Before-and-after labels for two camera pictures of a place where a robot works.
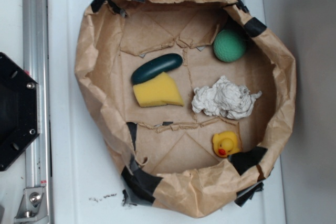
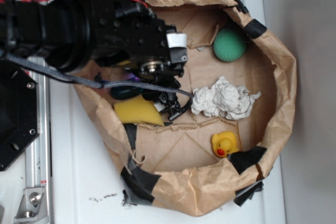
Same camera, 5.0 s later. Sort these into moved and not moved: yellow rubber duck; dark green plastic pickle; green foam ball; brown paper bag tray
Moved: dark green plastic pickle
Not moved: yellow rubber duck; brown paper bag tray; green foam ball
